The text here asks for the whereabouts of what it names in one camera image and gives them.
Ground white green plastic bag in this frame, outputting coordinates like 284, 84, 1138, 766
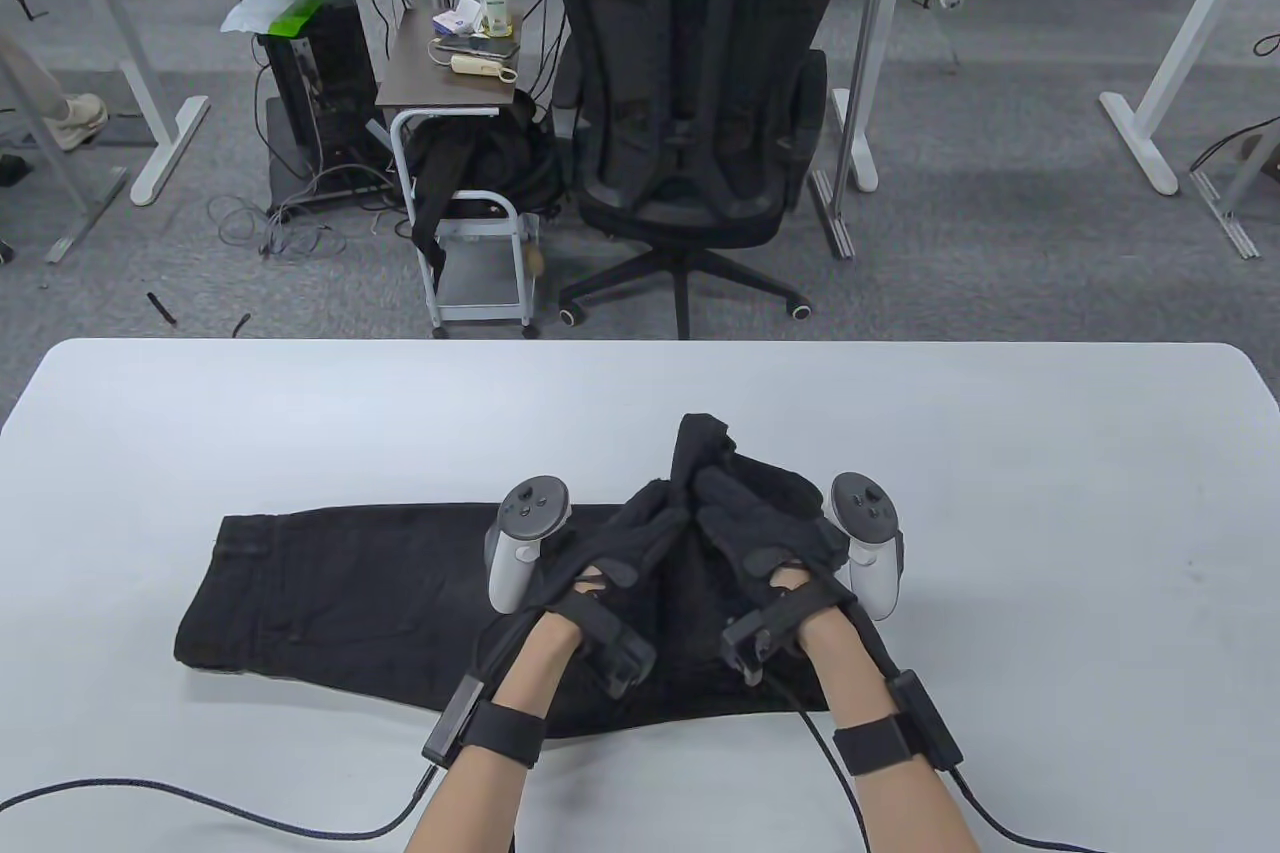
220, 0, 336, 39

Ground person's right hand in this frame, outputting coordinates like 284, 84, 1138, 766
695, 468, 861, 689

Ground black garment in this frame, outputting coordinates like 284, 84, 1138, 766
405, 88, 571, 289

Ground person's left hand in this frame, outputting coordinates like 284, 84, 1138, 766
500, 481, 693, 696

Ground person's left forearm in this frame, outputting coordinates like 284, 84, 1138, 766
405, 608, 586, 853

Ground tangle of floor cables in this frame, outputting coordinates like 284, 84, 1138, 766
208, 163, 401, 259

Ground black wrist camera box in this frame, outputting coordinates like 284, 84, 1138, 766
833, 671, 964, 776
422, 678, 546, 772

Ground brown side table white frame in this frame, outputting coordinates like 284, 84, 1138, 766
375, 5, 546, 339

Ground black phone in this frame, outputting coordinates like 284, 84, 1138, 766
437, 33, 523, 59

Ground black computer tower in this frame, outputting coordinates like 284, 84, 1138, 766
255, 0, 396, 214

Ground black mesh office chair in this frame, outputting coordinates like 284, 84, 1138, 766
550, 0, 839, 341

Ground person's right forearm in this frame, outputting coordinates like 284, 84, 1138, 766
795, 608, 986, 853

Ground grey white hand controller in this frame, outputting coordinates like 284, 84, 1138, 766
485, 475, 573, 616
828, 471, 908, 622

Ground black trousers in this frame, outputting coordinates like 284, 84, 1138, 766
175, 413, 851, 739

